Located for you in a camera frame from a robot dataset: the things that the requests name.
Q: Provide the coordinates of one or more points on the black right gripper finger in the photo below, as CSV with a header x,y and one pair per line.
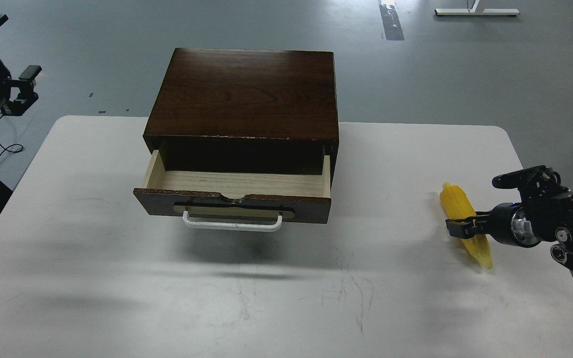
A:
x,y
469,227

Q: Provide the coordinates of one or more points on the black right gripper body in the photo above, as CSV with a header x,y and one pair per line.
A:
x,y
508,225

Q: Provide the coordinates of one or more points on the yellow toy corn cob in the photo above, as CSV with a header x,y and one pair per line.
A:
x,y
457,206

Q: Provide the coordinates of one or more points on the wooden drawer with white handle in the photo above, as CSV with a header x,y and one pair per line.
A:
x,y
260,202

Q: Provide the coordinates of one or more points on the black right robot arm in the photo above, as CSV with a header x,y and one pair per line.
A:
x,y
544,214

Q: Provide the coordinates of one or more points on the grey floor tape strip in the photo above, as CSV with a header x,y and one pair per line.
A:
x,y
392,28

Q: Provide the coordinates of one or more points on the white metal stand base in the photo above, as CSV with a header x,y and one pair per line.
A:
x,y
475,8

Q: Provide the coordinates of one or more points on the dark wooden cabinet box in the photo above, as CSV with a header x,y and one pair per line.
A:
x,y
277,108

